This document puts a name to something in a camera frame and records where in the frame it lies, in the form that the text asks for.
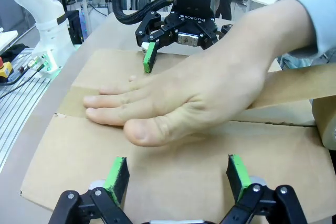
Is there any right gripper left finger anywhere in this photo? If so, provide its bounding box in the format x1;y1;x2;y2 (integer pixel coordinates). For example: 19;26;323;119
48;155;132;224

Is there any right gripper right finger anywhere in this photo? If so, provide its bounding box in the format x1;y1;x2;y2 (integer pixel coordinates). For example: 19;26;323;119
220;154;308;224

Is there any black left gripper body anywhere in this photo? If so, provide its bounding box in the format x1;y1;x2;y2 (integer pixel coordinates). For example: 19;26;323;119
167;0;218;47

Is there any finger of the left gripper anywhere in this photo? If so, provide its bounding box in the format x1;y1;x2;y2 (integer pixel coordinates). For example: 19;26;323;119
135;10;174;74
199;23;234;50

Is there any brown cardboard box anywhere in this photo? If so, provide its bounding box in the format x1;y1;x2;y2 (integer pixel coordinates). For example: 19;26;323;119
19;48;336;221

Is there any brown packing tape roll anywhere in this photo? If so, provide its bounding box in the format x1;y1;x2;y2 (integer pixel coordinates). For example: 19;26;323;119
58;63;336;150

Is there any person's right hand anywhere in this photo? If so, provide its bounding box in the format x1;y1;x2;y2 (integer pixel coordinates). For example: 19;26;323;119
83;0;316;147

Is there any white desk with white leg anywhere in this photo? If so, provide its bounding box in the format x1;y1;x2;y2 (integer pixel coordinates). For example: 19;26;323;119
65;0;117;41

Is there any person in light blue sweater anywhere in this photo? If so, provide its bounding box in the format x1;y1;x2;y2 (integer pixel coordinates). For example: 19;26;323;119
279;50;336;72

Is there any ribbed aluminium mounting plate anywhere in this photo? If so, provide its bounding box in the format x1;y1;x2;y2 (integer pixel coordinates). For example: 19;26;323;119
0;48;61;174

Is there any yellow emergency stop button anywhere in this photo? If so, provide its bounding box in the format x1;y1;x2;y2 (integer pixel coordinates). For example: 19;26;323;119
0;57;14;81

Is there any thin black cable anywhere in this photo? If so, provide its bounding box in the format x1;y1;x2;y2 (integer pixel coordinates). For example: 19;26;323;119
0;68;41;99

